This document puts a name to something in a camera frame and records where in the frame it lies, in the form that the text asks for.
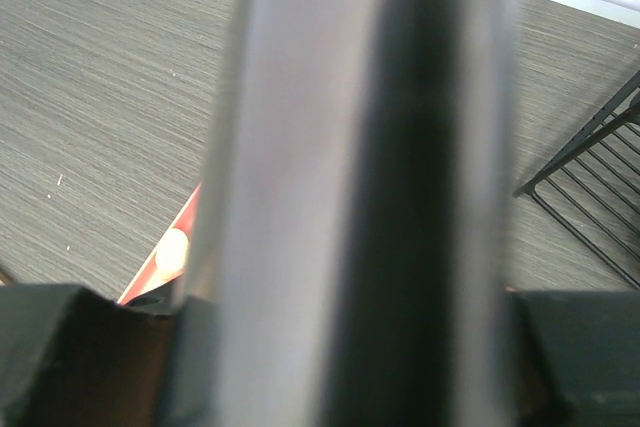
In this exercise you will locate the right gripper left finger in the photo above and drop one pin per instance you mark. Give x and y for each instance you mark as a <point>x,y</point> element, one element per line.
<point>70,357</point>

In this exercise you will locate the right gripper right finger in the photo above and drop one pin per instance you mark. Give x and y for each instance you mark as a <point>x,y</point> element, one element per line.
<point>578,358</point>

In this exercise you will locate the metal tongs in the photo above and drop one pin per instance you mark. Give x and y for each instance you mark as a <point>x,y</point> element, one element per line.
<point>346,265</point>

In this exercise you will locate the white teardrop chocolate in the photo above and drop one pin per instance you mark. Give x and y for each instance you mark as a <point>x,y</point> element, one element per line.
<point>171,253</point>

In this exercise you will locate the pink plastic tray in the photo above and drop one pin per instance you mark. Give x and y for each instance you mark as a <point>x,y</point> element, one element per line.
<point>146,278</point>

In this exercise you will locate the black wire rack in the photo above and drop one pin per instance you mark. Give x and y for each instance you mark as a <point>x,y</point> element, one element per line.
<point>591,185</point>

